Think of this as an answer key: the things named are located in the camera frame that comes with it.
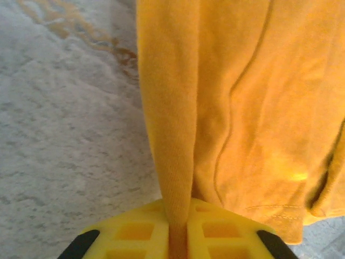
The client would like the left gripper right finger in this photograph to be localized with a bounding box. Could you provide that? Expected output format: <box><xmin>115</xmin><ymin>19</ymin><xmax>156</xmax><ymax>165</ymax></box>
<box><xmin>187</xmin><ymin>198</ymin><xmax>297</xmax><ymax>259</ymax></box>

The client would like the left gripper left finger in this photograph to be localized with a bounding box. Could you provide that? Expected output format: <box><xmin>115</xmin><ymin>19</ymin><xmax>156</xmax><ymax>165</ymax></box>
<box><xmin>58</xmin><ymin>199</ymin><xmax>171</xmax><ymax>259</ymax></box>

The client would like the yellow printed t-shirt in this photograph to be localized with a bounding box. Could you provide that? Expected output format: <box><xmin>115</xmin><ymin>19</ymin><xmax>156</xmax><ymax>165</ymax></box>
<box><xmin>136</xmin><ymin>0</ymin><xmax>345</xmax><ymax>259</ymax></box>

